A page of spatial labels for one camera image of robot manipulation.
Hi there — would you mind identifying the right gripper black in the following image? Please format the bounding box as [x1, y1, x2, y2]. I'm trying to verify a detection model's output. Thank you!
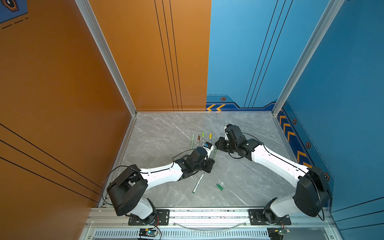
[213, 137, 238, 154]

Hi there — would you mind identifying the white pen green tip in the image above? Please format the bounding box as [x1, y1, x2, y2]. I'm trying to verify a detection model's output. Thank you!
[192, 173, 205, 194]

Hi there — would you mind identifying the white pen dark green end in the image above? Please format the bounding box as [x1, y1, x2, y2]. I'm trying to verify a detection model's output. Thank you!
[191, 134, 195, 149]

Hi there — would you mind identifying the dark green capped pen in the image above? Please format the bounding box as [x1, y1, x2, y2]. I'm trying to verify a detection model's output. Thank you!
[211, 147, 218, 160]

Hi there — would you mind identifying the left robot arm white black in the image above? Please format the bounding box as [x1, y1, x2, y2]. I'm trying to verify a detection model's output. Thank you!
[107, 143, 215, 225]

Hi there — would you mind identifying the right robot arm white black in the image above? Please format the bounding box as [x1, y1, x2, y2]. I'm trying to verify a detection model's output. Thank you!
[215, 124, 332, 225]

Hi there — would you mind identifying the left green circuit board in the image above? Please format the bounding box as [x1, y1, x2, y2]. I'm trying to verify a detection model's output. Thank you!
[138, 228, 160, 240]

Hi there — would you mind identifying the green circuit board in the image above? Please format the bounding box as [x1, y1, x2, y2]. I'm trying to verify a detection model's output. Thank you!
[267, 228, 291, 240]
[138, 228, 160, 240]

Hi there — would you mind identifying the right green circuit board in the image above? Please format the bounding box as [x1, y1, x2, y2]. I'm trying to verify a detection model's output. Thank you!
[267, 228, 291, 240]

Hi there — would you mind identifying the white cable on rail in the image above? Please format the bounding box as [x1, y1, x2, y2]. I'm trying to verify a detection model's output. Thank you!
[173, 221, 246, 232]

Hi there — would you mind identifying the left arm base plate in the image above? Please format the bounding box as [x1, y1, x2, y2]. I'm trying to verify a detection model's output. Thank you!
[128, 209, 170, 226]

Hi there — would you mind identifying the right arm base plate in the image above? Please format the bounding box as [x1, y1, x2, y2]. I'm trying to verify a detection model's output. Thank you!
[248, 209, 292, 226]

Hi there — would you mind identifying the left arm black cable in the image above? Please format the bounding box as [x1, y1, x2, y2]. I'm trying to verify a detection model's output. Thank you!
[101, 164, 133, 206]

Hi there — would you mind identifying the aluminium front rail frame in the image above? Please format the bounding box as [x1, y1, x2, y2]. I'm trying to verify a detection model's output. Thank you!
[79, 207, 343, 240]

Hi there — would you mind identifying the right aluminium corner post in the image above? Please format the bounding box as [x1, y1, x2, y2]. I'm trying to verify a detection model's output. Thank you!
[272, 0, 345, 117]

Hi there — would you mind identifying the aluminium corner post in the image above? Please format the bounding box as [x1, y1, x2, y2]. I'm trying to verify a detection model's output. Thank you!
[75, 0, 137, 117]
[272, 0, 345, 117]

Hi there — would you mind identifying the left aluminium corner post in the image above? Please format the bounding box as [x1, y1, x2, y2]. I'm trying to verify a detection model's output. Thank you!
[75, 0, 137, 117]

